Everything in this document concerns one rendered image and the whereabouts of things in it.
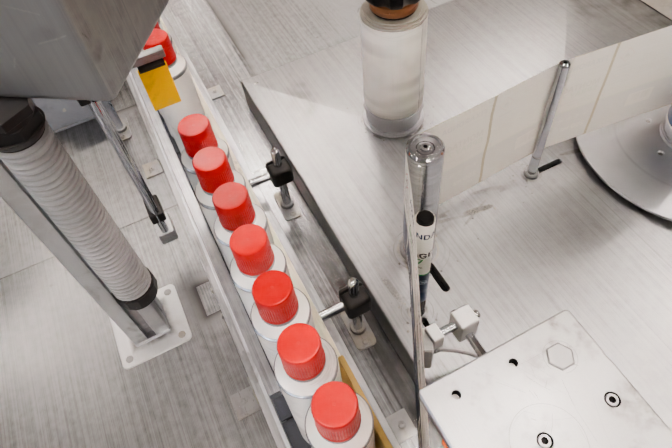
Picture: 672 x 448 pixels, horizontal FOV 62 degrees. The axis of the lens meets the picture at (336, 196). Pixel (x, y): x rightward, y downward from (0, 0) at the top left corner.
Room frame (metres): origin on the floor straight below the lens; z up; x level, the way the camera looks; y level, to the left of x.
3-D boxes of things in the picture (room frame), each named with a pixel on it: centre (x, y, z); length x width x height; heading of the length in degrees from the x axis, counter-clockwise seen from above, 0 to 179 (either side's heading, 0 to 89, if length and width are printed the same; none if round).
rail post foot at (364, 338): (0.29, -0.01, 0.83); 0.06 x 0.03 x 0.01; 19
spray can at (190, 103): (0.57, 0.19, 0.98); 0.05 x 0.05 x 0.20
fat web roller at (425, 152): (0.36, -0.09, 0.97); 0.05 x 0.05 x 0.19
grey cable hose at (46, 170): (0.24, 0.17, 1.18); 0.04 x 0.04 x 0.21
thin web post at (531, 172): (0.46, -0.26, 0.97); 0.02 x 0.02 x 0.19
